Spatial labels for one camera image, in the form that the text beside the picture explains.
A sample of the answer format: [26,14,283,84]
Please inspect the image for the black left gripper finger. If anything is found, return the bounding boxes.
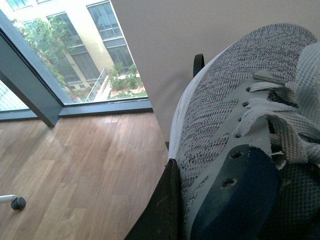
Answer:
[125,158,180,240]

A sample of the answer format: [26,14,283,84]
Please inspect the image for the grey sneaker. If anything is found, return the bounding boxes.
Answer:
[168,23,320,240]

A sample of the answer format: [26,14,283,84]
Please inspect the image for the black metal shoe rack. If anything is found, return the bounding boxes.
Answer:
[193,54,205,77]

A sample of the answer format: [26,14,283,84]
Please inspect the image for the white chair leg with caster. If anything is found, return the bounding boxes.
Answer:
[0,194,27,211]

